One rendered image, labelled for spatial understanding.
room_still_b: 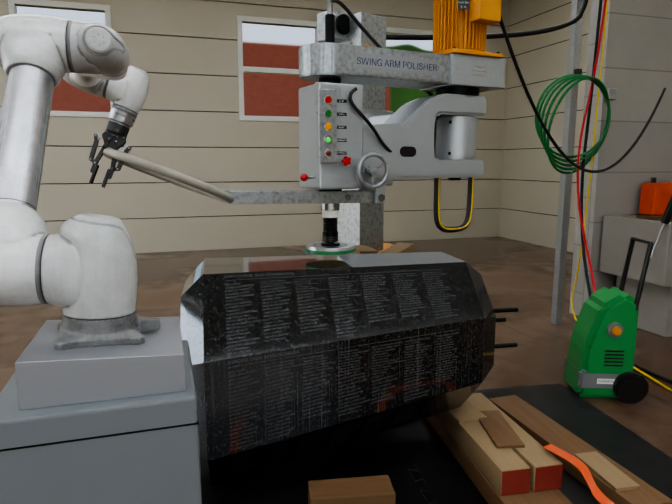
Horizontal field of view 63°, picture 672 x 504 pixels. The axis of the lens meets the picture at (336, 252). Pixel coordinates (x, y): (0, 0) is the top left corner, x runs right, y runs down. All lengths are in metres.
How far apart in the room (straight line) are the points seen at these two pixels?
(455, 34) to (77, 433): 2.16
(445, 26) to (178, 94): 6.00
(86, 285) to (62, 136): 7.08
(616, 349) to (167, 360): 2.60
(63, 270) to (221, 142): 7.07
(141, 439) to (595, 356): 2.57
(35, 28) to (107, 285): 0.69
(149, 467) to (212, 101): 7.30
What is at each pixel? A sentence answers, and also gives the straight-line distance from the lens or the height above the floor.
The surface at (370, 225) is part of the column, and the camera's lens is 3.08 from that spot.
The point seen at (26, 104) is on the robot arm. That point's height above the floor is 1.41.
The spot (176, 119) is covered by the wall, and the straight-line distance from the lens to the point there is 8.24.
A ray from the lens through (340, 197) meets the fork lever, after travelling 2.31.
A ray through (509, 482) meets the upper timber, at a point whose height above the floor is 0.15.
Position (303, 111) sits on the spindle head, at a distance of 2.36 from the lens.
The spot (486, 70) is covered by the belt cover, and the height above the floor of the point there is 1.69.
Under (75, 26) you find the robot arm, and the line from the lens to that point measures 1.63.
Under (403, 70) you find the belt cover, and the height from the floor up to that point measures 1.66.
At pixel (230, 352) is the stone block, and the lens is 1.93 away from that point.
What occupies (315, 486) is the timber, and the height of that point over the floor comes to 0.13.
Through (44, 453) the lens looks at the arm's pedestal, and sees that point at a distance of 1.27.
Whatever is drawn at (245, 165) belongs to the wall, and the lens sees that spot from 8.30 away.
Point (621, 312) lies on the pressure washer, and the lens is 3.29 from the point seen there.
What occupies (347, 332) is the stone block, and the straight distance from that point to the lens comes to 2.01.
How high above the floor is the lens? 1.28
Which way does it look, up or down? 9 degrees down
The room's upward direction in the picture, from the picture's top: straight up
